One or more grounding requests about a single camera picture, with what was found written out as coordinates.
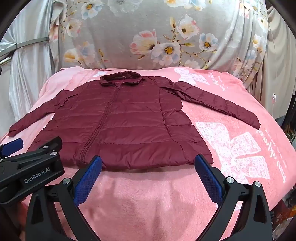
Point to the maroon puffer jacket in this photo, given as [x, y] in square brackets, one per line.
[129, 120]

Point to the white satin curtain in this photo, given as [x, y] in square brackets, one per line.
[25, 76]

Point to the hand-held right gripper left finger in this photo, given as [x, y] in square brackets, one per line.
[89, 178]

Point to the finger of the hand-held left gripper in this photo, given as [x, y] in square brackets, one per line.
[12, 144]
[49, 147]

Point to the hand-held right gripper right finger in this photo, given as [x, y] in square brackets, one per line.
[209, 178]

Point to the pink printed blanket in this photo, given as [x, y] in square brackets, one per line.
[148, 197]

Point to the beige curtain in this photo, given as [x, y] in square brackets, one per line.
[281, 58]

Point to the grey floral blanket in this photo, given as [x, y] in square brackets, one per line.
[129, 20]

